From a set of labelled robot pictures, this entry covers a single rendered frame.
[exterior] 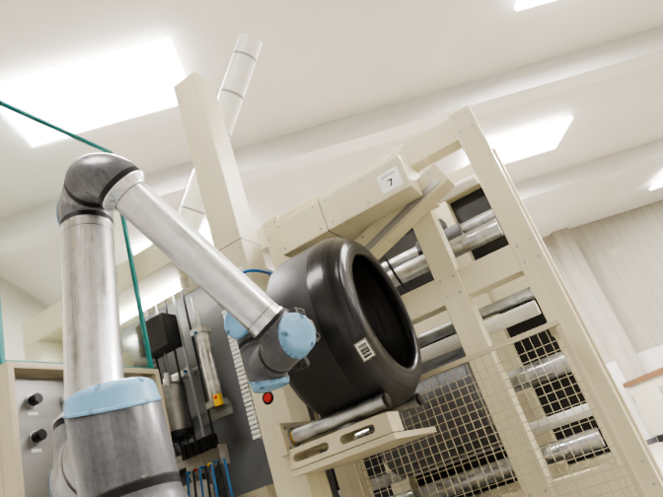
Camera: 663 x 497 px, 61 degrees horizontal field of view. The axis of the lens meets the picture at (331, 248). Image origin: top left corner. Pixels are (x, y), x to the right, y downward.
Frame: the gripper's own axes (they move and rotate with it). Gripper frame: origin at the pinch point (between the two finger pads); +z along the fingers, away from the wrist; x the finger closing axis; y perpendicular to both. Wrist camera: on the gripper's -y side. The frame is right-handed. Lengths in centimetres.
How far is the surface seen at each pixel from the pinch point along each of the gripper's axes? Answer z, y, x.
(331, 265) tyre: 5.1, 21.0, -9.8
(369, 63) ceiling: 223, 256, -4
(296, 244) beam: 47, 55, 20
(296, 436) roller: 13.9, -20.9, 23.2
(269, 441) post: 21.6, -18.1, 38.3
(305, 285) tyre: 1.4, 17.6, -1.0
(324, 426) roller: 14.0, -21.2, 13.0
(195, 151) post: 21, 102, 39
